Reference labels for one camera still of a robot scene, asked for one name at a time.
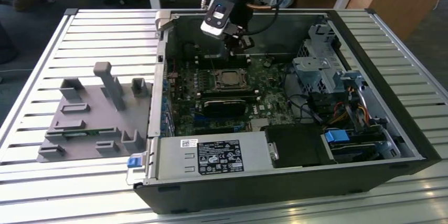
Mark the small CPU plate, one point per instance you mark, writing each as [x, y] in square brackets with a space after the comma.
[233, 78]

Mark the black RAM slot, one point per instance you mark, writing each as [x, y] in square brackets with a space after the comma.
[219, 59]
[220, 64]

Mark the black CPU socket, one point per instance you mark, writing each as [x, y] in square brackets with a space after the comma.
[248, 85]

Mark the silver metal drive cage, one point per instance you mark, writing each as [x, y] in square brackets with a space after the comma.
[308, 73]

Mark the green motherboard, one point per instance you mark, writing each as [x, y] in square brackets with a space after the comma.
[276, 98]

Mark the black graphics card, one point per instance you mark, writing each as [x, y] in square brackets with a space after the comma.
[224, 108]

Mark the small silver heatsink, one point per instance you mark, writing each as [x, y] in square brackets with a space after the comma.
[260, 124]

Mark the wooden cabinet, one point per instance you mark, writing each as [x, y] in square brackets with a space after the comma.
[403, 3]

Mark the black plastic shroud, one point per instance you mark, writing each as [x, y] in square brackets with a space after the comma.
[297, 145]

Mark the blue disk carrier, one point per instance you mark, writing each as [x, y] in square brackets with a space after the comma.
[336, 137]

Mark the grey parts rack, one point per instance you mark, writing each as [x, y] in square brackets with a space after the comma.
[87, 98]

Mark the grey power supply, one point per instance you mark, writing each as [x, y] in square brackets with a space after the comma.
[171, 155]

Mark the green RAM stick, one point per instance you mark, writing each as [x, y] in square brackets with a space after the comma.
[92, 132]

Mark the blue case latch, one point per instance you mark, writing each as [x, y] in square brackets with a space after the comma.
[136, 162]

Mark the silver disk bay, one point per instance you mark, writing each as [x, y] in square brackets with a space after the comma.
[388, 148]

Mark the black open PC case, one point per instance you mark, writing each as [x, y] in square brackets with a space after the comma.
[244, 195]

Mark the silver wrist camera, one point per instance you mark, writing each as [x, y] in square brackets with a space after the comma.
[217, 15]

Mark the blue grey plastic bracket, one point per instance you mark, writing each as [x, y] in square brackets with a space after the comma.
[349, 75]

